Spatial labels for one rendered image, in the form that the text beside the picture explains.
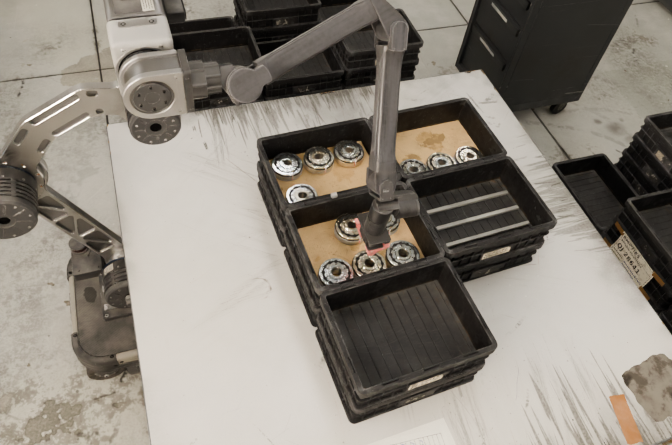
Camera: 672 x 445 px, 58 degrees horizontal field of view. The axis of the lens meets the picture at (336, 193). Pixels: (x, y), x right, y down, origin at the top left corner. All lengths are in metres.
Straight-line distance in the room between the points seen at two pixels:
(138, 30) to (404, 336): 1.04
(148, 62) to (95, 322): 1.31
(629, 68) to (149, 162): 3.27
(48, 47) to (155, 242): 2.19
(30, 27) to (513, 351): 3.34
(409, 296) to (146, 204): 0.93
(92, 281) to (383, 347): 1.28
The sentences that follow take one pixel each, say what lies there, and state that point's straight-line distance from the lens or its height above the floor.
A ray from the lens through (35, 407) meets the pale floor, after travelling 2.64.
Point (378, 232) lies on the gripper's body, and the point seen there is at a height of 1.06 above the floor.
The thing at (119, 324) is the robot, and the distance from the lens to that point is 2.43.
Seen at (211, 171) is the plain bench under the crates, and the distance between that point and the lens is 2.20.
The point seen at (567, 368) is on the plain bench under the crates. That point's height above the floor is 0.70.
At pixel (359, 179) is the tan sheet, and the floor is 0.83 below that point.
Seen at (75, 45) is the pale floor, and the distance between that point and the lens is 3.99.
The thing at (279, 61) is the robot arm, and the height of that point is 1.48.
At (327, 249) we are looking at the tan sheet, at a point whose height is 0.83.
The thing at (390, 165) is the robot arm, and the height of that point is 1.25.
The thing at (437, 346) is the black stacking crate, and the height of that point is 0.83.
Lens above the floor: 2.35
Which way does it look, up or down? 50 degrees down
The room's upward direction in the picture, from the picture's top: 9 degrees clockwise
